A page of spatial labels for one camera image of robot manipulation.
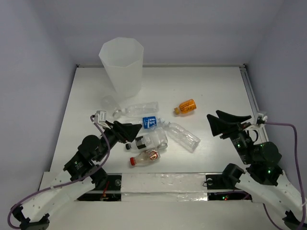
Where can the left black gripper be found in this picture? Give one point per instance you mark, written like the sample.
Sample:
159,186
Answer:
115,131

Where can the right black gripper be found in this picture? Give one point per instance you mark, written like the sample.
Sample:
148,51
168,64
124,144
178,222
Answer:
226,124

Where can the clear bottle white cap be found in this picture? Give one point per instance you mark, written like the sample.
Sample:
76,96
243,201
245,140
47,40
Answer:
140,109

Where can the blue label clear bottle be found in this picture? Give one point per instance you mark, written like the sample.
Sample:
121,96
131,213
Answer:
148,122

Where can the clear bottle silver cap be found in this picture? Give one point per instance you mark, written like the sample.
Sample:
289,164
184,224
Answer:
111,107

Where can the clear bottle base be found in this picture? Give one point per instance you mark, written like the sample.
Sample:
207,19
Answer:
159,138

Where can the red cap clear bottle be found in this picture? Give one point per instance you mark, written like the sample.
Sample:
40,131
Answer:
145,157

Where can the orange plastic bottle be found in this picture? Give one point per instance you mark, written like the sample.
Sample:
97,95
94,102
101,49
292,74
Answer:
185,107

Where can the clear plastic bottle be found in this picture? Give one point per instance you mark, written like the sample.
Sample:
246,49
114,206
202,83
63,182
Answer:
181,136

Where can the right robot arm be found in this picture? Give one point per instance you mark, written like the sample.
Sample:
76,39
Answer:
263,180

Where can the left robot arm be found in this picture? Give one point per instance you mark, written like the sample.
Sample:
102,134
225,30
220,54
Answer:
81,174

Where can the translucent white plastic bin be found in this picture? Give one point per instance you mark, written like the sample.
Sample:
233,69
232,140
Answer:
122,59

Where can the black label clear bottle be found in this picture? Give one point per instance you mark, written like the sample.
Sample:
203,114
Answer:
140,143

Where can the silver tape strip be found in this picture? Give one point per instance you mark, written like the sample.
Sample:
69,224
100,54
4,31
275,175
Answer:
163,187

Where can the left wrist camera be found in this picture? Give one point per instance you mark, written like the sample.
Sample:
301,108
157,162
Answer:
100,116

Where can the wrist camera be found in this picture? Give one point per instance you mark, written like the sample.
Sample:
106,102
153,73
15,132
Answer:
100,116
260,118

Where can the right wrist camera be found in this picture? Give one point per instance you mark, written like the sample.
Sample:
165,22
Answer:
260,118

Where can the aluminium side rail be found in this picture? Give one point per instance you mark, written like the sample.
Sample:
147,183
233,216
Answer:
253,103

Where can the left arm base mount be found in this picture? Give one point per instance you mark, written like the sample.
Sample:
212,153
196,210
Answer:
110,191

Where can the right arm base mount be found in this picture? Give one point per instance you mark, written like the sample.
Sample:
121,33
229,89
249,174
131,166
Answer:
218,189

